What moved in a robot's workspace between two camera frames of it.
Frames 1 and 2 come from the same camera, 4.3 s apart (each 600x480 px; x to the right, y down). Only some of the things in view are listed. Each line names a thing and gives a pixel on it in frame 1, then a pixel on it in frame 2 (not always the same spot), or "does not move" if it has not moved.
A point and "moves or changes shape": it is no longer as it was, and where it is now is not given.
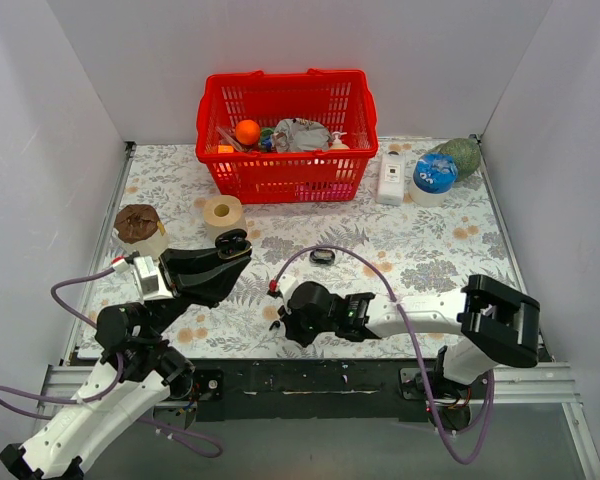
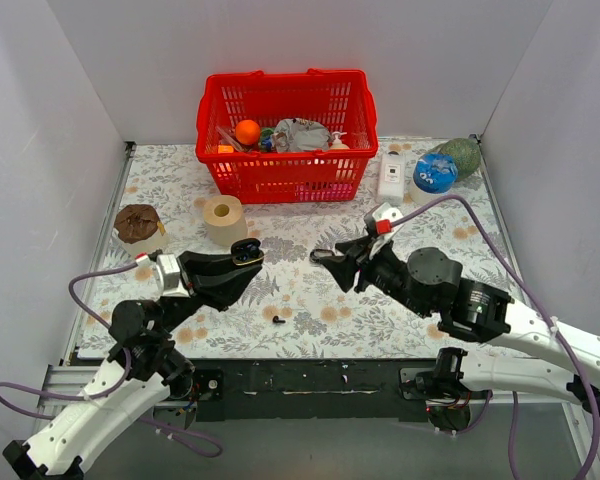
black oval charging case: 321,256 does not move
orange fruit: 247,132 does not move
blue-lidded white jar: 433,179 does not move
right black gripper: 290,317 -> 361,267
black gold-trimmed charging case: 232,244 moves or changes shape
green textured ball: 466,154 does not move
